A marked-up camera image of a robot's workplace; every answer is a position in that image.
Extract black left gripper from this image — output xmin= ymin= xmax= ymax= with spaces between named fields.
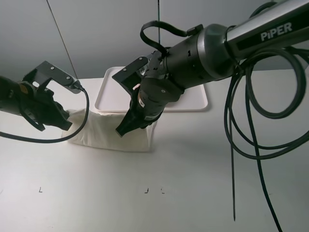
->
xmin=14 ymin=82 xmax=72 ymax=131

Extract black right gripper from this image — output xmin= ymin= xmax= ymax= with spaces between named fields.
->
xmin=115 ymin=88 xmax=169 ymax=137

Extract white towel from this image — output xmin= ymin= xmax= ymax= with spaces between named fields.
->
xmin=68 ymin=111 xmax=156 ymax=152

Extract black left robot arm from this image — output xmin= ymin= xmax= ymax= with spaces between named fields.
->
xmin=0 ymin=76 xmax=72 ymax=131

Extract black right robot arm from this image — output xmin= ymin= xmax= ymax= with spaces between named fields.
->
xmin=113 ymin=0 xmax=309 ymax=136

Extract white plastic tray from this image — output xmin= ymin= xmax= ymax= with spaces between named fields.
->
xmin=94 ymin=66 xmax=208 ymax=113

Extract black zip tie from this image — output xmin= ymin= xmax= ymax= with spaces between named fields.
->
xmin=228 ymin=70 xmax=243 ymax=215

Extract black left camera cable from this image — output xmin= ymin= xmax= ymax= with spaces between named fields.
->
xmin=0 ymin=82 xmax=90 ymax=144

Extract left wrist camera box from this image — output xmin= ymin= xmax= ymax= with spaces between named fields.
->
xmin=23 ymin=61 xmax=83 ymax=94

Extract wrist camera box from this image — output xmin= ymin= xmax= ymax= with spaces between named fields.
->
xmin=112 ymin=57 xmax=149 ymax=96
xmin=23 ymin=61 xmax=83 ymax=94

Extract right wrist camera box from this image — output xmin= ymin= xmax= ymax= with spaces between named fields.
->
xmin=112 ymin=57 xmax=149 ymax=96

